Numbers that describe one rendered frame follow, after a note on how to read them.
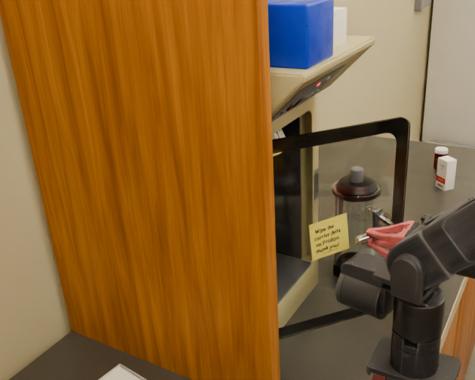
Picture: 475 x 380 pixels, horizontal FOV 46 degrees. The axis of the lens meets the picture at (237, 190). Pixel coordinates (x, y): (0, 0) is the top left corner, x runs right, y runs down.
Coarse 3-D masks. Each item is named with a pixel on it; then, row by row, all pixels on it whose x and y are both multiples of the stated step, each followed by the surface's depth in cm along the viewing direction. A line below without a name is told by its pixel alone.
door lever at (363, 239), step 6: (378, 216) 102; (384, 216) 102; (390, 216) 103; (378, 222) 103; (384, 222) 102; (390, 222) 100; (360, 234) 98; (366, 234) 97; (360, 240) 96; (366, 240) 97; (372, 240) 97
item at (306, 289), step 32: (352, 128) 93; (384, 128) 95; (288, 160) 91; (320, 160) 93; (352, 160) 96; (384, 160) 98; (288, 192) 94; (320, 192) 96; (352, 192) 98; (384, 192) 101; (288, 224) 96; (352, 224) 101; (288, 256) 99; (288, 288) 101; (320, 288) 104; (288, 320) 104; (320, 320) 107
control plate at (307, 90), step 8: (336, 72) 97; (320, 80) 90; (328, 80) 98; (304, 88) 84; (312, 88) 91; (320, 88) 101; (296, 96) 84; (304, 96) 92; (288, 104) 86; (272, 120) 88
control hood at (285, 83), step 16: (336, 48) 93; (352, 48) 93; (368, 48) 102; (320, 64) 83; (336, 64) 88; (272, 80) 80; (288, 80) 79; (304, 80) 78; (272, 96) 81; (288, 96) 80; (272, 112) 82
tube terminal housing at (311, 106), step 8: (304, 104) 107; (312, 104) 111; (288, 112) 102; (296, 112) 105; (304, 112) 108; (312, 112) 111; (280, 120) 100; (288, 120) 102; (304, 120) 115; (312, 120) 112; (272, 128) 97; (280, 128) 100; (304, 128) 116; (312, 128) 113
